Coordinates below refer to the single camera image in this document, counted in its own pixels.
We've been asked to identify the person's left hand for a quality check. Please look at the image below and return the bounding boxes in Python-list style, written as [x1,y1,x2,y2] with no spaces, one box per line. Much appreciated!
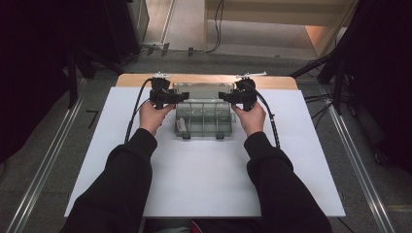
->
[138,99,176,137]

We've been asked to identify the dark cabinet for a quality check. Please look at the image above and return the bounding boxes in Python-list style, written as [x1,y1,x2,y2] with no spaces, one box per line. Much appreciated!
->
[102,0,151,64]

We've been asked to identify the black floor cables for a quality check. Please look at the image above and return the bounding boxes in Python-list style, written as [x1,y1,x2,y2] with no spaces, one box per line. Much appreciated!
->
[303,92,335,130]

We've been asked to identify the black curtain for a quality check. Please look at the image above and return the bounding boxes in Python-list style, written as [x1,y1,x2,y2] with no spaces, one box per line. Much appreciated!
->
[0,0,110,164]
[336,0,412,176]

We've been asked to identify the person's right hand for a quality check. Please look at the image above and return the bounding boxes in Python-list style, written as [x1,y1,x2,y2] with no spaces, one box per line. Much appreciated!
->
[230,101,267,138]

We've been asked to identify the person's lap clothing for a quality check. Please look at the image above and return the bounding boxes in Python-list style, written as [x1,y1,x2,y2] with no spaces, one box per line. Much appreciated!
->
[142,217,270,233]

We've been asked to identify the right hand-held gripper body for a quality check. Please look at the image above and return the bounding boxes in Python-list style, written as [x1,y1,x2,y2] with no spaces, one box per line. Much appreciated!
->
[230,71,268,113]

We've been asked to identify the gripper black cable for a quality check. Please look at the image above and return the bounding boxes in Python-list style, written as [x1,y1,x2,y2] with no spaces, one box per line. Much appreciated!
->
[123,78,155,145]
[248,82,282,150]

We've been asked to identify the white board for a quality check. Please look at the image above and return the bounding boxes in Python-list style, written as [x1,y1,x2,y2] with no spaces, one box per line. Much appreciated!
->
[63,85,347,218]

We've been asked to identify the hanging black cable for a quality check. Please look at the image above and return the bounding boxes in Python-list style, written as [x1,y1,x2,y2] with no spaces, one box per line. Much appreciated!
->
[204,0,225,54]

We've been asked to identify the beige wooden shelf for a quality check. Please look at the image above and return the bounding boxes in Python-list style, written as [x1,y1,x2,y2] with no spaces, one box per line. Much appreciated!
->
[203,0,358,58]

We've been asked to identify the clear grey compartment box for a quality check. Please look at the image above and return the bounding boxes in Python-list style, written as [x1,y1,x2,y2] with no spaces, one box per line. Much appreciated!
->
[172,81,238,141]

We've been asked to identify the metal floor rail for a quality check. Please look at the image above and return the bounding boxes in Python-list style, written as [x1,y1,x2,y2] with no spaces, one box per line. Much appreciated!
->
[320,84,398,233]
[5,79,87,233]

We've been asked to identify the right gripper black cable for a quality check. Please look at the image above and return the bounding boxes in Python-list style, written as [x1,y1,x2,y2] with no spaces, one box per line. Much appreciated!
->
[248,82,282,150]

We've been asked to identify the wooden table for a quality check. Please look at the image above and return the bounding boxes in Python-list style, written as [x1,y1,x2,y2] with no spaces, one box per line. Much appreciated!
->
[115,73,299,91]

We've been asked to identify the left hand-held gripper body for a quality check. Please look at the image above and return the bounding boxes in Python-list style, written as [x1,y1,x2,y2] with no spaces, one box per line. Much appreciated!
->
[149,72,179,111]

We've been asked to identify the black metal stand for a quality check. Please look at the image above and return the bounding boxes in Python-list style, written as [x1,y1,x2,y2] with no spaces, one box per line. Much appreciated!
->
[289,48,349,115]
[65,45,125,110]

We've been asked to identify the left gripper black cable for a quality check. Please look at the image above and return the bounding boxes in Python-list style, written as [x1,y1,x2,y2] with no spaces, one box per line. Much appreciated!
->
[123,78,155,145]

